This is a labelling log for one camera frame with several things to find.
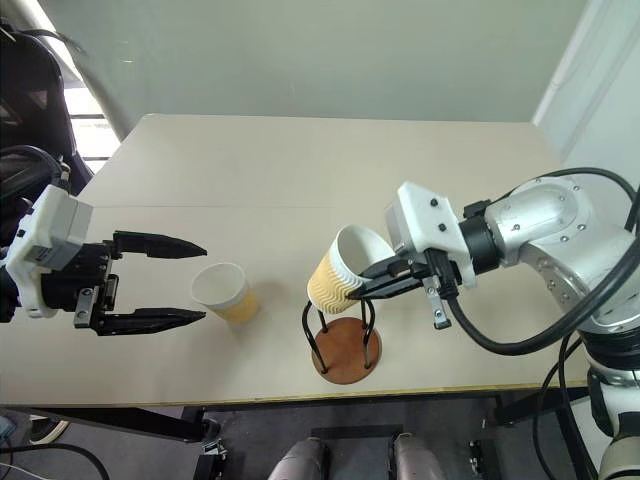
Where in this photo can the ribbed tan paper cup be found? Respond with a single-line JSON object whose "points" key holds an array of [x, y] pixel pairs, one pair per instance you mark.
{"points": [[332, 287]]}

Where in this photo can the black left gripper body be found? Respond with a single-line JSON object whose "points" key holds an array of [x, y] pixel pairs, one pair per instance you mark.
{"points": [[90, 280]]}

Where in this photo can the black office chair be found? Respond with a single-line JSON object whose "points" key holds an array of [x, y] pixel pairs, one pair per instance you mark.
{"points": [[30, 100]]}

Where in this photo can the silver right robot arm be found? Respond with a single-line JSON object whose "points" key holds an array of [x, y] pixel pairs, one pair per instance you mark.
{"points": [[555, 235]]}

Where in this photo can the smooth tan paper cup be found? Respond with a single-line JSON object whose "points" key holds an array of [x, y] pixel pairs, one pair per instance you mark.
{"points": [[235, 305]]}

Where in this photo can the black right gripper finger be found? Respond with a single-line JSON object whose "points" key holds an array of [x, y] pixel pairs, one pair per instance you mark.
{"points": [[390, 289], [382, 269]]}

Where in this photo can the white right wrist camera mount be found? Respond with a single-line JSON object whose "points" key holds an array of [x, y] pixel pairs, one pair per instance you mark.
{"points": [[425, 215]]}

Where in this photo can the white door frame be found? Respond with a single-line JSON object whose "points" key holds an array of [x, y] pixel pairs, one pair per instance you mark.
{"points": [[585, 75]]}

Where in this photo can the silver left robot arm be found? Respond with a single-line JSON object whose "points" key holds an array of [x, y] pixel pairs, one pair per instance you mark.
{"points": [[6, 300]]}

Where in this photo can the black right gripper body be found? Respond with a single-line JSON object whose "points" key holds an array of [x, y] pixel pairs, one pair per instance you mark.
{"points": [[440, 272]]}

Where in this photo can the grey slanted metal pillar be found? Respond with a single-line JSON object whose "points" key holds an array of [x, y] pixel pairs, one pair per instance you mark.
{"points": [[100, 85]]}

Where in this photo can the grey rounded shape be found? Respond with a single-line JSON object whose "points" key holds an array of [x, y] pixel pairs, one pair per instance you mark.
{"points": [[417, 457], [297, 460]]}

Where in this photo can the black caster foot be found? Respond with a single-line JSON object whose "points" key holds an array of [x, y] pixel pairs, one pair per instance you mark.
{"points": [[212, 457], [484, 457]]}

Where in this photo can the black table frame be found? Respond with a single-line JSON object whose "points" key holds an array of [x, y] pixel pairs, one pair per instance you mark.
{"points": [[150, 422]]}

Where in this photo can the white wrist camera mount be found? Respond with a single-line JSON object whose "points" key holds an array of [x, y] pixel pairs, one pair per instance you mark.
{"points": [[425, 215], [55, 220]]}

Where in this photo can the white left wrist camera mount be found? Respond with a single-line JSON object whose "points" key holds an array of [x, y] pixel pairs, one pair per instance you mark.
{"points": [[55, 220]]}

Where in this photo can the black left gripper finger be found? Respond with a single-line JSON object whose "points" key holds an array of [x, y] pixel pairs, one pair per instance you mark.
{"points": [[150, 321], [160, 245]]}

